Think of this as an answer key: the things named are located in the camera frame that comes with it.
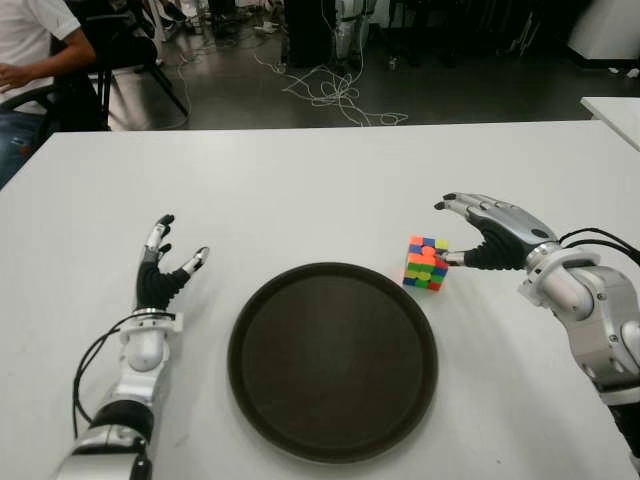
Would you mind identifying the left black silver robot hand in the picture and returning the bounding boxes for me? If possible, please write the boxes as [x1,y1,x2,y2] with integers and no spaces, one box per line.
[133,213,211,315]

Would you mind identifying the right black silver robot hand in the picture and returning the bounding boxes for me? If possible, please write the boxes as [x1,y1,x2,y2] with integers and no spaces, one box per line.
[432,191,560,274]

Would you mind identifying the multicoloured Rubik's cube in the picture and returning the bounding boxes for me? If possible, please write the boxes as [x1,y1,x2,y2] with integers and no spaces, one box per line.
[402,235,450,292]

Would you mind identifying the dark brown round plate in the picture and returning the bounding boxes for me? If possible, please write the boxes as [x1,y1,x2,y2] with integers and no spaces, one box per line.
[227,261,440,464]

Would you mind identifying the white side table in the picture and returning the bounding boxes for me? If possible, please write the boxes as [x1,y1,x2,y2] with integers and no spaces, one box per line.
[579,96,640,151]

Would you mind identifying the white box cabinet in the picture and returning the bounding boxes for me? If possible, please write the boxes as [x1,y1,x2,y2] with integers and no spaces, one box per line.
[567,0,640,69]

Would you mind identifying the black office chair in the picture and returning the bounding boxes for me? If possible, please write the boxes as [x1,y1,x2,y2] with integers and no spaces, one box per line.
[64,0,190,132]

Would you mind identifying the white standing robot legs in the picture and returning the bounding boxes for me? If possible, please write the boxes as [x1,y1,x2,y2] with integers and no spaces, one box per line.
[334,0,369,64]

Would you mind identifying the person in white shirt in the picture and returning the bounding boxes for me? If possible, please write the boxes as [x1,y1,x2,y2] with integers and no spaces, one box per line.
[0,0,96,186]

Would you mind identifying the black cabinet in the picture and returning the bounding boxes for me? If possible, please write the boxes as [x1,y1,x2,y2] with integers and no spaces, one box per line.
[284,0,339,69]

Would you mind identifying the right arm black cables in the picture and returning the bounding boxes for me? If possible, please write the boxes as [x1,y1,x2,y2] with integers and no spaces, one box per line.
[557,227,640,261]

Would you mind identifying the arm black cables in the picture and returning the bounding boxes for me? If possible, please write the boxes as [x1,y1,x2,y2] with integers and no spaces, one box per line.
[72,317,136,436]
[557,227,640,261]

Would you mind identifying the left arm black cables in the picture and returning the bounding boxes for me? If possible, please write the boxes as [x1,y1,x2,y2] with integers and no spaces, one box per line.
[72,317,136,436]

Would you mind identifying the tangled white floor cable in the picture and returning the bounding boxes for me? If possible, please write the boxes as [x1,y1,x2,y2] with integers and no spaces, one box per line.
[252,47,410,127]

